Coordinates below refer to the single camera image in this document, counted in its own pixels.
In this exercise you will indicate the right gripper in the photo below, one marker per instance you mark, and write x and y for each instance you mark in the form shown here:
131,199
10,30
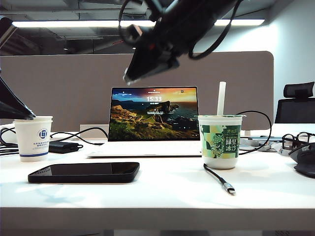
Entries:
172,37

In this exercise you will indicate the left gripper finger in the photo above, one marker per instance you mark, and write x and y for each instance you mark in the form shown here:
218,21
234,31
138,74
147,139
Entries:
22,116
9,96

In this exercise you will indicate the black smartphone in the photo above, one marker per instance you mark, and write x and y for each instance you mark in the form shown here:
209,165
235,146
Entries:
83,172

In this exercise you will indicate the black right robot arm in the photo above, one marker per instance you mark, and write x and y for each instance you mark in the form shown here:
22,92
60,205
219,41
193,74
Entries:
187,9

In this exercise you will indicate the grey-brown desk partition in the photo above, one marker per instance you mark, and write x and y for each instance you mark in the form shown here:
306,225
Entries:
61,86

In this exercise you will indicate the plain white paper cup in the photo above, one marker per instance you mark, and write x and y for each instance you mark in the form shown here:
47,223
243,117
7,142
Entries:
19,118

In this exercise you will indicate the white paper cup blue logo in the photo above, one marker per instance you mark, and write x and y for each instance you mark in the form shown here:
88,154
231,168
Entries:
32,145

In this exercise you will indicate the white laptop landscape wallpaper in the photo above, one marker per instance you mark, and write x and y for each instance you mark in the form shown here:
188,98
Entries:
152,115

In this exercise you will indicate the black power adapter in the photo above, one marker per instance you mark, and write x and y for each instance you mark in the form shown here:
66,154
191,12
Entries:
61,147

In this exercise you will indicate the white drinking straw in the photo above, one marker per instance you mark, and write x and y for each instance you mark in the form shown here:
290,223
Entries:
221,98

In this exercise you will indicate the long ceiling light strip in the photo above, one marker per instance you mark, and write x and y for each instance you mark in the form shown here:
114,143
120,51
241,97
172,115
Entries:
73,23

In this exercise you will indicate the green printed drink cup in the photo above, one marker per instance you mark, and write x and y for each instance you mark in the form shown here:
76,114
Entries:
219,145

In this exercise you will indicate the blue-grey usb hub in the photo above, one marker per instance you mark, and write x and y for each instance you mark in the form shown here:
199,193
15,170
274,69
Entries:
270,137

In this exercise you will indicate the black mesh office chair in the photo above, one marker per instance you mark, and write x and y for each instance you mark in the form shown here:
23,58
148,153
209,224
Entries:
295,110

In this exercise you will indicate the black computer mouse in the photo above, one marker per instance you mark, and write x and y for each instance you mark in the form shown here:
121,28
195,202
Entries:
305,162

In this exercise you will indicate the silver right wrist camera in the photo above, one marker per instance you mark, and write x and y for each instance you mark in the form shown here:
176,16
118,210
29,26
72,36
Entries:
134,34

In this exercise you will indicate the black frame eyeglasses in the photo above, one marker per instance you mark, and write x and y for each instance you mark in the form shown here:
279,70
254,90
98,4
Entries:
283,142

